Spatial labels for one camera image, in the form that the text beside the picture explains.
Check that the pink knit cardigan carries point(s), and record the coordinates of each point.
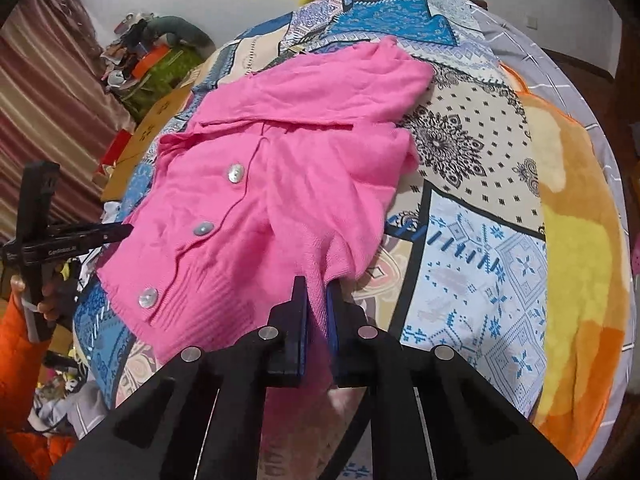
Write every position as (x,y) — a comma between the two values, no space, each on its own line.
(280,180)

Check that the pink plastic item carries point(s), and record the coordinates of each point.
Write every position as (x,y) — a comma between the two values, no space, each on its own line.
(636,257)

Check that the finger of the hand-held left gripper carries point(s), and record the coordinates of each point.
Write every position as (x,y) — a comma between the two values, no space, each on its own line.
(112,231)

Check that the red striped curtain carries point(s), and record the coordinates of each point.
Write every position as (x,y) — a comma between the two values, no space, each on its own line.
(45,85)

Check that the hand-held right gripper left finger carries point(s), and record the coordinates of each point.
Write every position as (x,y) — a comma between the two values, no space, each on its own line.
(301,330)

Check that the person's left hand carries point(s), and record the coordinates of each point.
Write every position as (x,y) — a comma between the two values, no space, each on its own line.
(52,302)

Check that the person's left forearm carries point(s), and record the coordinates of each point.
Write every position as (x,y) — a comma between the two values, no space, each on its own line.
(20,360)

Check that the orange yellow fleece blanket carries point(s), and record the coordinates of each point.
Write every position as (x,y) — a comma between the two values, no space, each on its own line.
(575,240)

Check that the green patterned storage bin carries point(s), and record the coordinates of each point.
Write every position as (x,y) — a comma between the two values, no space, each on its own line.
(165,72)

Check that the white wall socket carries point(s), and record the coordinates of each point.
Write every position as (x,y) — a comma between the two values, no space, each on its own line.
(533,22)

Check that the grey checked bed sheet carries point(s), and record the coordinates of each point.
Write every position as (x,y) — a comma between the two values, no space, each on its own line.
(540,60)

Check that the orange box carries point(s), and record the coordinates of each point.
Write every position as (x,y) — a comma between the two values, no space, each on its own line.
(152,57)

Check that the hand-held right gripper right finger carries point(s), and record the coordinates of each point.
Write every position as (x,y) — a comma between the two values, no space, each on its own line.
(332,340)

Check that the patchwork print bed sheet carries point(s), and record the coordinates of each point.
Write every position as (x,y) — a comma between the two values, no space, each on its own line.
(475,260)

